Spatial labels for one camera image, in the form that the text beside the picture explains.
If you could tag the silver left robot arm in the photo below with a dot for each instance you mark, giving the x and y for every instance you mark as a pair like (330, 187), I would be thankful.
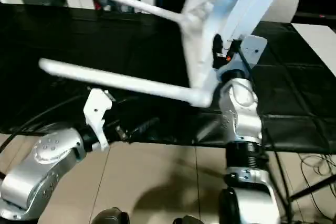
(42, 166)

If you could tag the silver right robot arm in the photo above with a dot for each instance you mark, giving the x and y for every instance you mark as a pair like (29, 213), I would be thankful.
(244, 129)

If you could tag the grey white pillow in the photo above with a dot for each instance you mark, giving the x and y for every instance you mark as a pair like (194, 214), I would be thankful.
(293, 3)

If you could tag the white board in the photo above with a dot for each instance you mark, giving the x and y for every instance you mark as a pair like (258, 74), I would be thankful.
(317, 45)

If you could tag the black work mat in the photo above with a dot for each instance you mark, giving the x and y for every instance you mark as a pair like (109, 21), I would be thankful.
(79, 40)

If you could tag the black stand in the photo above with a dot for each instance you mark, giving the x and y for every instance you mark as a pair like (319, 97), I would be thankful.
(312, 188)

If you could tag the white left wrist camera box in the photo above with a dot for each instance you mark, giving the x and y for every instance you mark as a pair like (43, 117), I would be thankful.
(97, 114)

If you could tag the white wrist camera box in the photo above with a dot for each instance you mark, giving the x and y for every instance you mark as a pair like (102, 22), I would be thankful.
(254, 51)
(97, 114)

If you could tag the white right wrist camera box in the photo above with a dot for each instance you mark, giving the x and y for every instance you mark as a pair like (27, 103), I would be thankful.
(254, 51)

